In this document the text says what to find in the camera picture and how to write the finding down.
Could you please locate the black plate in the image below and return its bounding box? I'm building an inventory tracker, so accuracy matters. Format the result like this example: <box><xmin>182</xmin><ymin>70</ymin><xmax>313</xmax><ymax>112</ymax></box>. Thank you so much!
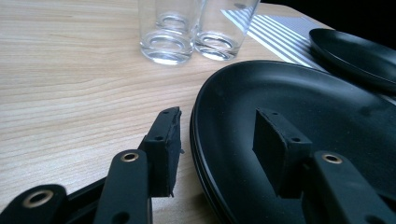
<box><xmin>308</xmin><ymin>27</ymin><xmax>396</xmax><ymax>92</ymax></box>
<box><xmin>190</xmin><ymin>60</ymin><xmax>396</xmax><ymax>224</ymax></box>

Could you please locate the clear drinking glass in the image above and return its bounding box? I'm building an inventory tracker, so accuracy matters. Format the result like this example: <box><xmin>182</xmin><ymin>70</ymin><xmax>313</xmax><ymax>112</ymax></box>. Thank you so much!
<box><xmin>138</xmin><ymin>0</ymin><xmax>200</xmax><ymax>65</ymax></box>
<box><xmin>194</xmin><ymin>0</ymin><xmax>261</xmax><ymax>62</ymax></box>
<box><xmin>154</xmin><ymin>0</ymin><xmax>200</xmax><ymax>32</ymax></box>

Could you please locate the striped woven placemat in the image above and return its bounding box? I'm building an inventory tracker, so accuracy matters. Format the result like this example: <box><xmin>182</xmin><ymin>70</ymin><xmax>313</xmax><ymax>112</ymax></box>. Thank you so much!
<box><xmin>220</xmin><ymin>7</ymin><xmax>396</xmax><ymax>105</ymax></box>

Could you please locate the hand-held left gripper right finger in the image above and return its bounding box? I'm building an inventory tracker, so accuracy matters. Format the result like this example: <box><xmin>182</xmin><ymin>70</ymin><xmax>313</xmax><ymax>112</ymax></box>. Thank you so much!
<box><xmin>252</xmin><ymin>107</ymin><xmax>313</xmax><ymax>199</ymax></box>

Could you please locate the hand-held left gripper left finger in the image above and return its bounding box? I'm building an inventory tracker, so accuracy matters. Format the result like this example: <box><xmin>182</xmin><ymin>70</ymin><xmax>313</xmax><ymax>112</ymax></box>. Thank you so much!
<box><xmin>138</xmin><ymin>106</ymin><xmax>183</xmax><ymax>198</ymax></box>

